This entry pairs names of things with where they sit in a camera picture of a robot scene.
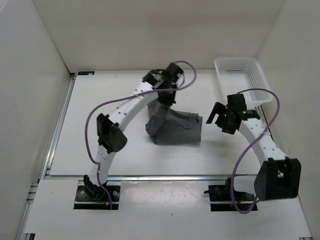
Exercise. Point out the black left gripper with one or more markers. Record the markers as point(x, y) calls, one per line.
point(167, 102)

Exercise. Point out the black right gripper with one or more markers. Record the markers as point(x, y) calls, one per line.
point(220, 109)

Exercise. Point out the grey shorts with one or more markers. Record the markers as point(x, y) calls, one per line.
point(169, 127)

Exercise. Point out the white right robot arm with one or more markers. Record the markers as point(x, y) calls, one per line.
point(278, 177)

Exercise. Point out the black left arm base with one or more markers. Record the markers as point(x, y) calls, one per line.
point(90, 196)

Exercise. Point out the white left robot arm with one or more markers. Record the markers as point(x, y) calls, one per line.
point(110, 130)

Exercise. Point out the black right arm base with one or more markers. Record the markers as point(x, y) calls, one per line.
point(220, 198)

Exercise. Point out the white plastic basket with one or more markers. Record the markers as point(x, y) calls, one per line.
point(237, 74)

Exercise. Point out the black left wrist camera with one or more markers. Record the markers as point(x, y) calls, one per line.
point(164, 78)

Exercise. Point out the aluminium table edge rail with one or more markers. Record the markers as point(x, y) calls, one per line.
point(138, 178)

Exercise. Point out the aluminium left side rail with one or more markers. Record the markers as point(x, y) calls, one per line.
point(47, 162)

